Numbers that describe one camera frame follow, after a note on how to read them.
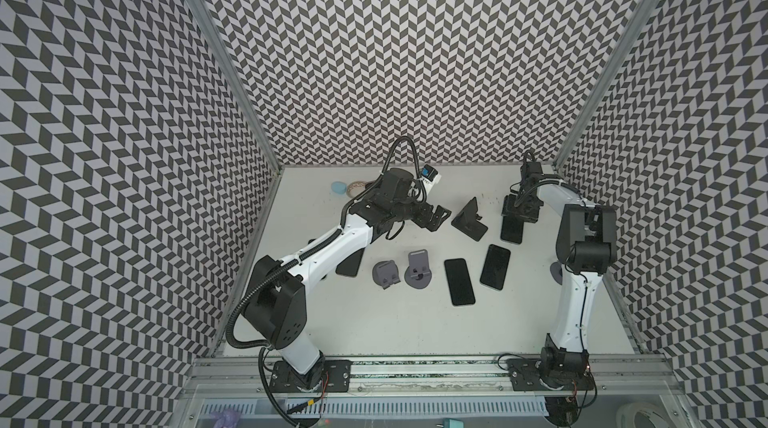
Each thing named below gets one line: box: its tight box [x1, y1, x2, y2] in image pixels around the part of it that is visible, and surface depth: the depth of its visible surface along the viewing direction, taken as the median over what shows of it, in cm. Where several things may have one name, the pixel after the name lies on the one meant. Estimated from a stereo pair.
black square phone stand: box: [451, 196, 488, 242], surface depth 98 cm
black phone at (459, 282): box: [444, 258, 476, 306], surface depth 88 cm
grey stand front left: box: [372, 260, 401, 290], surface depth 87 cm
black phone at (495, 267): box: [480, 244, 511, 291], surface depth 91 cm
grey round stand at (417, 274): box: [404, 249, 432, 289], surface depth 85 cm
